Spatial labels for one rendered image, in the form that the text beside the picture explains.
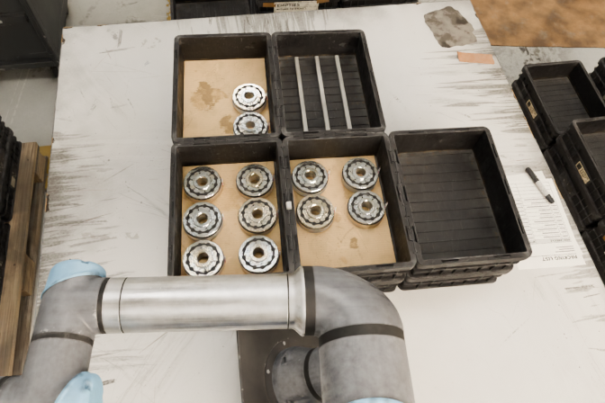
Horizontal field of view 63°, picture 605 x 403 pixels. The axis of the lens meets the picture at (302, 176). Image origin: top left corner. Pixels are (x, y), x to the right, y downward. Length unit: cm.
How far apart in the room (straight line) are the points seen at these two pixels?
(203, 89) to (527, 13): 237
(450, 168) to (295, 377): 76
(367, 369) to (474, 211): 91
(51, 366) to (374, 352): 39
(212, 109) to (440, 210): 75
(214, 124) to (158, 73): 40
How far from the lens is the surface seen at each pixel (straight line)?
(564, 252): 170
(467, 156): 157
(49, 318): 72
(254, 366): 116
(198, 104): 157
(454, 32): 208
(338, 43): 167
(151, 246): 150
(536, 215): 171
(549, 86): 271
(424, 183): 147
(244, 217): 132
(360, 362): 64
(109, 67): 190
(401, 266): 124
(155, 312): 69
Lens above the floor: 206
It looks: 60 degrees down
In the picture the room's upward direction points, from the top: 7 degrees clockwise
